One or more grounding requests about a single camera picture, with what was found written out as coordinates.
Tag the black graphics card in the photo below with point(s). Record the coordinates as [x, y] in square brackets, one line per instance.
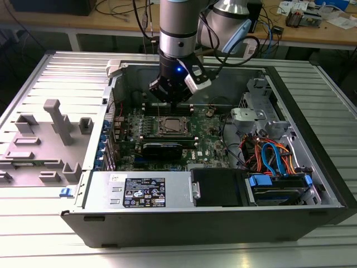
[161, 152]

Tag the green motherboard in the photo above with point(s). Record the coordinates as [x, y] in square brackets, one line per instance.
[207, 145]

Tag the blue case latch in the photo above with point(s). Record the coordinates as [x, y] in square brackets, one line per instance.
[65, 192]

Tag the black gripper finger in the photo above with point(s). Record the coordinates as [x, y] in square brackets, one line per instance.
[176, 109]

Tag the hard disk in blue carrier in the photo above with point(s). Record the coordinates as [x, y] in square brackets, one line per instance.
[267, 195]

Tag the grey parts rack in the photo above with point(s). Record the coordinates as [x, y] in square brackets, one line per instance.
[42, 156]

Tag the black PC case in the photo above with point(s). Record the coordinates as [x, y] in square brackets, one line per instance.
[181, 229]

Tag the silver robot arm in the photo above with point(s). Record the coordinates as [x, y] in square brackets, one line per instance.
[178, 28]

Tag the copper coil device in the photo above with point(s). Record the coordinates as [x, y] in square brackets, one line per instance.
[294, 18]

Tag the silver finned heatsink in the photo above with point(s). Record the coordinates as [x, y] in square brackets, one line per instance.
[195, 167]

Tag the round coin battery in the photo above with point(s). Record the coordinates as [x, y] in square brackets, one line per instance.
[209, 113]

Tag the white board sticker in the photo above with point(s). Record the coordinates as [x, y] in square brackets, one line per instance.
[201, 154]

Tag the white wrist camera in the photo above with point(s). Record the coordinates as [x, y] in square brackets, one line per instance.
[196, 85]

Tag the blue card clip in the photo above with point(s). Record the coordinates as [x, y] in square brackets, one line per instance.
[106, 126]
[102, 141]
[99, 160]

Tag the silver metal bracket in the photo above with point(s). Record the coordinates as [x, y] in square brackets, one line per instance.
[245, 115]

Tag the metal drive cage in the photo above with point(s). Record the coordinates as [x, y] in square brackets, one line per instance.
[258, 95]

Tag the wooden workbench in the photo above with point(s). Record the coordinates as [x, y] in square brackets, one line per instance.
[306, 36]

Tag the white paper sheets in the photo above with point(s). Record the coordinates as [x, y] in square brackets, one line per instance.
[341, 22]

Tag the CPU socket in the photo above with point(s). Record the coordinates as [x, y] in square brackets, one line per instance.
[174, 133]

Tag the silver power supply unit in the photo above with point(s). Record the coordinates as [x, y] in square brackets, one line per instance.
[103, 192]

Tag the small black adapter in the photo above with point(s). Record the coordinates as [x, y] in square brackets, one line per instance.
[278, 30]

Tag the silver CPU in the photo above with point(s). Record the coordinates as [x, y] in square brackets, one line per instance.
[174, 125]

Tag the grey bench device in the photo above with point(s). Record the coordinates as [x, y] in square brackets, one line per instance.
[315, 18]

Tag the black computer box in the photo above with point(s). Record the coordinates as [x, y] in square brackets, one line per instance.
[53, 7]

